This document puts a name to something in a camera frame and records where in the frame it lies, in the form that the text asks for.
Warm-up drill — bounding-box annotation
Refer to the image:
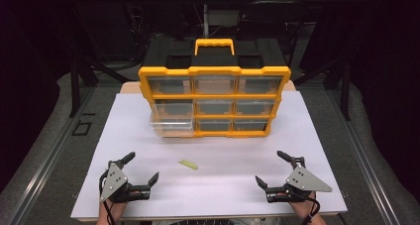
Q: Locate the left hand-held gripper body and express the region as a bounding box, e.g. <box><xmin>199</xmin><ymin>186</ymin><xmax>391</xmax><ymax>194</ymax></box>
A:
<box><xmin>99</xmin><ymin>160</ymin><xmax>152</xmax><ymax>204</ymax></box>

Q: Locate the white foam board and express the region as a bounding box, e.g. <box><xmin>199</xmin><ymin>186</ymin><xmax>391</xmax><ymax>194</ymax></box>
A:
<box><xmin>70</xmin><ymin>90</ymin><xmax>349</xmax><ymax>220</ymax></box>

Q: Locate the aluminium floor rail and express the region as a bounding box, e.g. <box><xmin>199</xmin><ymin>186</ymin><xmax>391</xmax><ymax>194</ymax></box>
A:
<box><xmin>326</xmin><ymin>85</ymin><xmax>401</xmax><ymax>225</ymax></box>
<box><xmin>9</xmin><ymin>85</ymin><xmax>97</xmax><ymax>225</ymax></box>

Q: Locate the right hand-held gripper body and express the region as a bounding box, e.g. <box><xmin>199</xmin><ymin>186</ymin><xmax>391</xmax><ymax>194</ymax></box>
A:
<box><xmin>265</xmin><ymin>157</ymin><xmax>334</xmax><ymax>204</ymax></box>

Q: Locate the person's right hand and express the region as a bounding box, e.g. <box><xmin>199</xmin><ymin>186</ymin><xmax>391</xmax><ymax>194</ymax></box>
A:
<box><xmin>290</xmin><ymin>191</ymin><xmax>317</xmax><ymax>215</ymax></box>

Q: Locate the grey metal pole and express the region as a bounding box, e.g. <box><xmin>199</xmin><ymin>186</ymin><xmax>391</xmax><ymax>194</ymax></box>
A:
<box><xmin>202</xmin><ymin>2</ymin><xmax>210</xmax><ymax>39</ymax></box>

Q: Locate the small yellow-green plastic piece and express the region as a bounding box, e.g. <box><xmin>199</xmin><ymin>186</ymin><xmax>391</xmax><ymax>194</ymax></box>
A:
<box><xmin>178</xmin><ymin>160</ymin><xmax>199</xmax><ymax>170</ymax></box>

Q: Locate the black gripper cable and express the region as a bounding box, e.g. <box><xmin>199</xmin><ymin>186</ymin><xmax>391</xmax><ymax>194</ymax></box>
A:
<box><xmin>304</xmin><ymin>191</ymin><xmax>322</xmax><ymax>225</ymax></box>
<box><xmin>98</xmin><ymin>170</ymin><xmax>117</xmax><ymax>225</ymax></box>

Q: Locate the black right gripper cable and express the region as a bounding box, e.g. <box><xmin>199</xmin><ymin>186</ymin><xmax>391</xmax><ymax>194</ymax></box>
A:
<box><xmin>304</xmin><ymin>191</ymin><xmax>322</xmax><ymax>225</ymax></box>

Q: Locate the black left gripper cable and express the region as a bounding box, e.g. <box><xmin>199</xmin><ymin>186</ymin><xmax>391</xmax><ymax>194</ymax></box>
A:
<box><xmin>98</xmin><ymin>170</ymin><xmax>117</xmax><ymax>225</ymax></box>

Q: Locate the clear plastic drawer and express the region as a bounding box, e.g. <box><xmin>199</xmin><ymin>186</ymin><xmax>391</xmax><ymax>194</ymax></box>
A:
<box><xmin>150</xmin><ymin>100</ymin><xmax>195</xmax><ymax>138</ymax></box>

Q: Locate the yellow black drawer organizer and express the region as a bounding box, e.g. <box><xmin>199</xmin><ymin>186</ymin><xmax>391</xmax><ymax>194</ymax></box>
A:
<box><xmin>138</xmin><ymin>38</ymin><xmax>292</xmax><ymax>139</ymax></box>

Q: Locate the black metal stand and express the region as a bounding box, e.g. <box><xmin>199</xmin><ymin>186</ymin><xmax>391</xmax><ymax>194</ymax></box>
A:
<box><xmin>68</xmin><ymin>57</ymin><xmax>134</xmax><ymax>119</ymax></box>
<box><xmin>292</xmin><ymin>57</ymin><xmax>352</xmax><ymax>122</ymax></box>

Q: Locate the person's left hand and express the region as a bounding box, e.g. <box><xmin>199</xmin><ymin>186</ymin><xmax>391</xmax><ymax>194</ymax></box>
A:
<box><xmin>104</xmin><ymin>199</ymin><xmax>129</xmax><ymax>213</ymax></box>

